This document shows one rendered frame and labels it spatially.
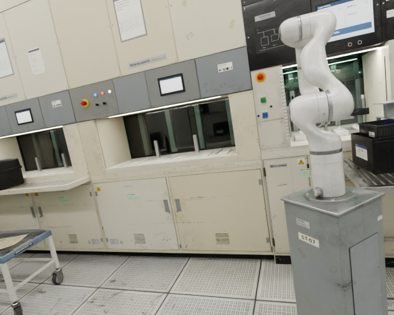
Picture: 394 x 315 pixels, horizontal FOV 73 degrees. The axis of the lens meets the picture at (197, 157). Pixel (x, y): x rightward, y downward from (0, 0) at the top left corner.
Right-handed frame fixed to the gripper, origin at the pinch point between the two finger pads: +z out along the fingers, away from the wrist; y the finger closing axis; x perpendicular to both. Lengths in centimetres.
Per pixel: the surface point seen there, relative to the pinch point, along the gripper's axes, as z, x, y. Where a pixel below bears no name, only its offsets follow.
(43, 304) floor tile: -220, -106, -1
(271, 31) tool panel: -35, 55, -35
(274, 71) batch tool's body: -36, 31, -36
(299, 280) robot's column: -43, -68, 36
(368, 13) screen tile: 17, 52, -27
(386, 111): 10.2, -1.9, 1.1
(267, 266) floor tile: -56, -105, -36
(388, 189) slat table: -4.2, -31.4, 31.3
